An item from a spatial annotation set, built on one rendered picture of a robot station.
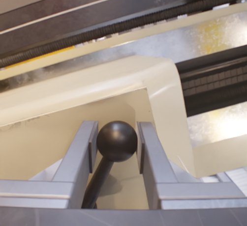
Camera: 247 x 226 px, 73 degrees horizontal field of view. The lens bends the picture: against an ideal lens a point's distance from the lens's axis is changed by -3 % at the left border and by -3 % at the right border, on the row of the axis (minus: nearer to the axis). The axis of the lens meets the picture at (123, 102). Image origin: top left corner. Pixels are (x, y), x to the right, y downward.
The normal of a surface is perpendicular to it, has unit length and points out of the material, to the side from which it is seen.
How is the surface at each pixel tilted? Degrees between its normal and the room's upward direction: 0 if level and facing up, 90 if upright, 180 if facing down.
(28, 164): 90
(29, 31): 90
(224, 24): 90
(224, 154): 90
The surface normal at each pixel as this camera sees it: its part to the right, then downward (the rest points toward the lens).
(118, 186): 0.02, 0.28
